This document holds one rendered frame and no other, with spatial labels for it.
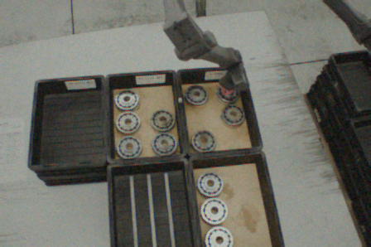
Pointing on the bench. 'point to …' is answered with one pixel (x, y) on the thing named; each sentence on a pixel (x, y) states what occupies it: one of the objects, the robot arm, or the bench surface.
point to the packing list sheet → (12, 150)
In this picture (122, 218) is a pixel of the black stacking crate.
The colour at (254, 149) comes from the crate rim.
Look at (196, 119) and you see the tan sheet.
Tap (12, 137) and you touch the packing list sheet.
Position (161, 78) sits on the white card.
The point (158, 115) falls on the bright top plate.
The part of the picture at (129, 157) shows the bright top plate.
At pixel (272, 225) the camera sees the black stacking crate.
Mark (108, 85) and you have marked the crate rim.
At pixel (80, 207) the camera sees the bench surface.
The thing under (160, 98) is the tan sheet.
